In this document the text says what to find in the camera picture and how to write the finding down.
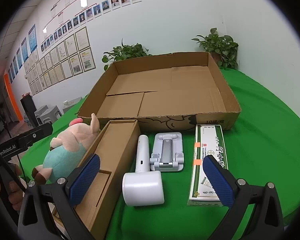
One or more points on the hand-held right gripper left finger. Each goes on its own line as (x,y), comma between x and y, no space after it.
(85,177)

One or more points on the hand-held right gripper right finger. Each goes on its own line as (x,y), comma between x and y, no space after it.
(218,180)

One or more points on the green and white carton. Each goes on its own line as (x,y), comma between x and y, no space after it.
(210,140)

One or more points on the narrow long cardboard box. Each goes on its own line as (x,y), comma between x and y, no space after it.
(120,150)

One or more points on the white handheld device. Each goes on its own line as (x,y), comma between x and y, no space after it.
(142,185)

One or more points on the white folding phone stand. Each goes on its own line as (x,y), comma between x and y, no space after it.
(166,150)

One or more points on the large cardboard box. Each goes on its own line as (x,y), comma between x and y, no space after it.
(165,87)

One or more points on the person's left hand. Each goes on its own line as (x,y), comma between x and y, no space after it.
(15,197)

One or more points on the black cabinet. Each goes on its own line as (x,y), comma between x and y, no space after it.
(28,110)

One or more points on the grey plastic stool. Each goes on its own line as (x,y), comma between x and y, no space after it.
(51,117)
(73,103)
(42,111)

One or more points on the pink pig plush toy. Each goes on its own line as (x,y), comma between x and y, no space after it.
(65,155)

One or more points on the green tablecloth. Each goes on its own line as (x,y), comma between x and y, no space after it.
(260,142)

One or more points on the group of framed certificates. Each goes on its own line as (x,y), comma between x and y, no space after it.
(65,60)

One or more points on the bushy potted green plant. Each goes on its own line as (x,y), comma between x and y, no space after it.
(126,52)

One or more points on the potted plant in brown pot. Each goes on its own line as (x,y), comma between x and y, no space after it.
(217,45)

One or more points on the row of portrait photos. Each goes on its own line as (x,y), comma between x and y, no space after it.
(90,13)

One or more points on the row of blue wall posters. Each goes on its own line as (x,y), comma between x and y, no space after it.
(32,38)

